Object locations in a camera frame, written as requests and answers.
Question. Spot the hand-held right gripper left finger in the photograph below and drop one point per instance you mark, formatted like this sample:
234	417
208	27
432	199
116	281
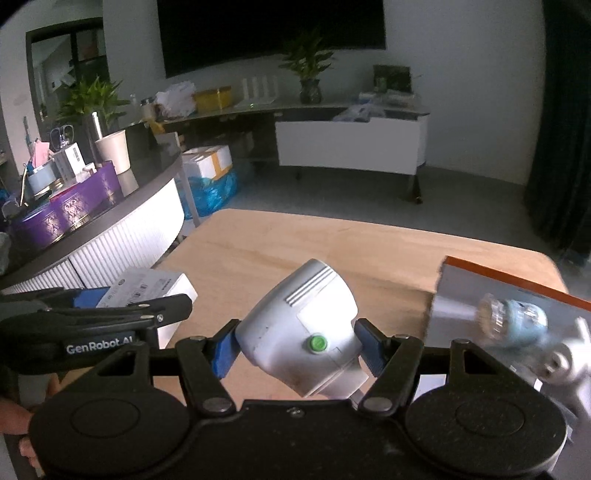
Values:
224	355

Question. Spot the pink paper item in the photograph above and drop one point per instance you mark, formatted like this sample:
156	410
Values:
40	154

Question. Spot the white printed carton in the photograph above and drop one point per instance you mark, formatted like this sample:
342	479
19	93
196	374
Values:
69	161

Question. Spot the curved ribbed white counter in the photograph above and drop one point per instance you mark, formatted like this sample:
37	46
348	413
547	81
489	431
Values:
129	230

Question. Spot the blue plastic bag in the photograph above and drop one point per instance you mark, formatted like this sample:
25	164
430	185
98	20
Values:
212	194

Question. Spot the white plug-in heater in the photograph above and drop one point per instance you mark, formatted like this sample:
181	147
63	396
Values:
568	364

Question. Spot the white router with antennas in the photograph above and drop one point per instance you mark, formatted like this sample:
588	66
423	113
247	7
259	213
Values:
259	94

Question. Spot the dark framed glass door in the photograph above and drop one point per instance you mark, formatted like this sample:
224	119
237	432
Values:
51	69

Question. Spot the green leafy plant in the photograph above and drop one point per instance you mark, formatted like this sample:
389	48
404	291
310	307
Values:
92	99

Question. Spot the light blue container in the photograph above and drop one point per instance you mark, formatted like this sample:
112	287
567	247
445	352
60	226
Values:
42	180

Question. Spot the metal vase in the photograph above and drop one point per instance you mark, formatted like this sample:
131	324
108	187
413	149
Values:
97	124

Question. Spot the orange-rimmed cardboard box tray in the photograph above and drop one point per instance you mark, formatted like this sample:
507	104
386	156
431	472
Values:
461	300

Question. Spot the white plastic bag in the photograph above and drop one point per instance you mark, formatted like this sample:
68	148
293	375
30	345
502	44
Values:
175	99

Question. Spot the white cabinet on wheels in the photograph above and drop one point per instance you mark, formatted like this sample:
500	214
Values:
351	145

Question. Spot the cardboard box with orange tape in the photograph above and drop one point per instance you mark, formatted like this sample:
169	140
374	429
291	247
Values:
207	161

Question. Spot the dark green curtain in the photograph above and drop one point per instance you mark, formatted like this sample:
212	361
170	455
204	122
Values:
563	138

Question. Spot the yellow box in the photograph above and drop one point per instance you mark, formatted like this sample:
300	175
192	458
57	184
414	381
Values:
213	99

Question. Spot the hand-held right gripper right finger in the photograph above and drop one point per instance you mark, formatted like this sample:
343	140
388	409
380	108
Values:
374	346

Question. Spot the person's left hand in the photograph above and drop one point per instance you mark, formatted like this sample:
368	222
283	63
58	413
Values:
14	415

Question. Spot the purple patterned gift box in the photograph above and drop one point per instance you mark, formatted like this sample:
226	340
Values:
78	203

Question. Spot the white cardboard product box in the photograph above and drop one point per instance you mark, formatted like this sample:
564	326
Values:
152	284

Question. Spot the dark picture frame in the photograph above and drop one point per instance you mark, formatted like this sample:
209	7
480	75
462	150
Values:
392	78

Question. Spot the white plant pot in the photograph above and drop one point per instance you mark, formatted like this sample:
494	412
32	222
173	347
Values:
113	152

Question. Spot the black wall screen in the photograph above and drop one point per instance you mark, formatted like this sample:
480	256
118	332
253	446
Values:
268	32

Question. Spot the green plant in glass vase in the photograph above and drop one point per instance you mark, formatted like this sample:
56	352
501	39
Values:
309	90

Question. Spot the white heater with green button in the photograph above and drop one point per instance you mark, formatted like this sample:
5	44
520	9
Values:
295	332

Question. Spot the clear plastic bag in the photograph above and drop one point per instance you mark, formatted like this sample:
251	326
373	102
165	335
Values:
352	113

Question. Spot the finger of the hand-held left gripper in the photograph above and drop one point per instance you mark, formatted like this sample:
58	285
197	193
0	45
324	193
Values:
138	316
90	297

